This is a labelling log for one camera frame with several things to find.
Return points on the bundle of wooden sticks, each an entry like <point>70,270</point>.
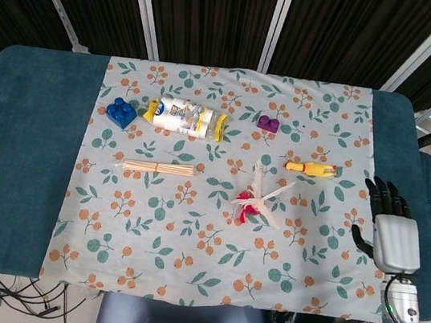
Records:
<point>158,167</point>

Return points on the red and white feather shuttlecock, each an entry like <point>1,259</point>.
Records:
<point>256,202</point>

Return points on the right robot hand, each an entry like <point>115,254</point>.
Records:
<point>392,241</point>

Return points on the floral patterned cloth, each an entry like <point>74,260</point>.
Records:
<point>216,210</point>

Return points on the purple toy building block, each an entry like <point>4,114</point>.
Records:
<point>268,123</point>

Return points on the blue toy building block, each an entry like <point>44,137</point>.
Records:
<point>121,113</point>

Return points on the teal table cover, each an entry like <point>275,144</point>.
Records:
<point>25,157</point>

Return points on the yellow rubber chicken toy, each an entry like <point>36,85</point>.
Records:
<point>311,169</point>

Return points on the white and yellow plastic package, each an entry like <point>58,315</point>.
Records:
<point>185,118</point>

